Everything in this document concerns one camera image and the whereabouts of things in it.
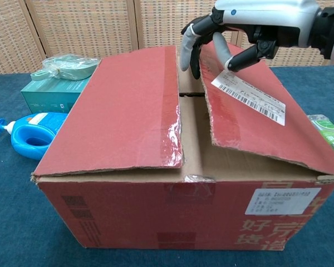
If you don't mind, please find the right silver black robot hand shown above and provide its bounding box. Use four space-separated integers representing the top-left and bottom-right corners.
180 0 322 80

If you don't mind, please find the red taped cardboard box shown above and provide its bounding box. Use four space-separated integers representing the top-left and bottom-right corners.
30 43 334 251

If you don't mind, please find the teal boxed item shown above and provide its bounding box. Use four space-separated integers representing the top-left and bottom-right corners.
20 75 92 115

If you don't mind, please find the clear bottle with green label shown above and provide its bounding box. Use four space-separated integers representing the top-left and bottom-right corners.
307 113 334 162

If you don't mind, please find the woven folding screen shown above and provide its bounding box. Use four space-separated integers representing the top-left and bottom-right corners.
0 0 334 76

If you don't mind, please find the green scoop in plastic bag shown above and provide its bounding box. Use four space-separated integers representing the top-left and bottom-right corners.
30 53 101 82

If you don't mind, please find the blue pump detergent bottle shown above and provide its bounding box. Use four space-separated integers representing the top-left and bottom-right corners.
0 112 69 161

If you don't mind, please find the blue table cloth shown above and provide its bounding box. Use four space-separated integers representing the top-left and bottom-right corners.
0 65 334 267

